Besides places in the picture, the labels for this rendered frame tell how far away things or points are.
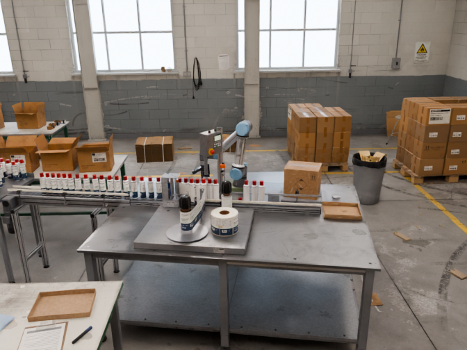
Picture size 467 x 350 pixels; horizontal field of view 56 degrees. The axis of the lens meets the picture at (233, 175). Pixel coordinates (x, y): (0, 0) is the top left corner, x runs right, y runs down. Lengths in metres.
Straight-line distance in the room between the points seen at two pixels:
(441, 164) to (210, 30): 4.83
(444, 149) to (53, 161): 5.22
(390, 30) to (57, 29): 6.41
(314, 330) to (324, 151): 4.15
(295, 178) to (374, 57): 5.83
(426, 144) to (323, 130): 1.49
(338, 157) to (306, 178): 3.38
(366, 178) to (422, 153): 1.23
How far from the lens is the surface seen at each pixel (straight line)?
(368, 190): 6.01
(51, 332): 2.69
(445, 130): 6.92
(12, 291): 3.14
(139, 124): 9.34
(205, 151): 3.67
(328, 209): 3.83
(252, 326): 3.46
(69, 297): 2.93
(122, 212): 3.86
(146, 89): 9.17
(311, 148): 7.09
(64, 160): 5.22
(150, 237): 3.28
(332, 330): 3.48
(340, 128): 7.11
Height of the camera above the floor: 2.40
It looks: 20 degrees down
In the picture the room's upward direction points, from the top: 1 degrees counter-clockwise
